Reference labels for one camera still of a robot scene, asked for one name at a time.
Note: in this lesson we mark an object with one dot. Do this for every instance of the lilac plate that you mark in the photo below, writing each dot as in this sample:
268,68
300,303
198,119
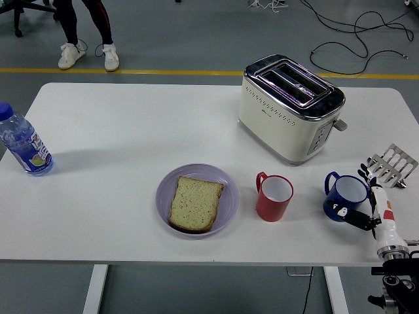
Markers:
162,198

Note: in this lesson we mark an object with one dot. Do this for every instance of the white table leg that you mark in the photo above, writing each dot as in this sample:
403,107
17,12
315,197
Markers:
95,288
336,291

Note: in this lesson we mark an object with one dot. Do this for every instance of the black desk control panel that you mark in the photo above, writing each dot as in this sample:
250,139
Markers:
376,271

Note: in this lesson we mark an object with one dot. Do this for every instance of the person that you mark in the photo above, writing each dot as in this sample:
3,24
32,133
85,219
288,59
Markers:
70,55

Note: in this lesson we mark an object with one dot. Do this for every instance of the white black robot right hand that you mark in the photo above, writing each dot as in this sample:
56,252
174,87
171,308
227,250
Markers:
386,229

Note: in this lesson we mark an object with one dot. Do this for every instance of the cream chrome toaster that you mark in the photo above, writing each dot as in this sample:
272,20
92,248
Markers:
278,131

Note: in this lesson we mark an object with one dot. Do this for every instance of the metal toast rack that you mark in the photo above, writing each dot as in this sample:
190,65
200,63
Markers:
397,157

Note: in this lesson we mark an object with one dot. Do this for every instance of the bread slice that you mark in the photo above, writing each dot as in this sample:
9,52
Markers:
196,206

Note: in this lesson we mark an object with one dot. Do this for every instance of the blue enamel cup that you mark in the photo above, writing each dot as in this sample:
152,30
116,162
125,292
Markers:
350,193

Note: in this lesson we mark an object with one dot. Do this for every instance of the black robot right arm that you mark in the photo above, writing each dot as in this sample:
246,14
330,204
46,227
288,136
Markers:
402,288

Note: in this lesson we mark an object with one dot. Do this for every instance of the red enamel cup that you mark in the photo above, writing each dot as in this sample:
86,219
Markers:
270,206

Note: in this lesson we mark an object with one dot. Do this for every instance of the clear blue-capped drink bottle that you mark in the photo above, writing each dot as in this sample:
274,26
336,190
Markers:
26,144

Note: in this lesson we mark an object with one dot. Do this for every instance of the black office chair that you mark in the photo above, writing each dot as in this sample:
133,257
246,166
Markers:
17,19

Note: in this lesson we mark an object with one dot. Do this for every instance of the grey box under table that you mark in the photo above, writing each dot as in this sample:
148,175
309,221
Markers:
296,271

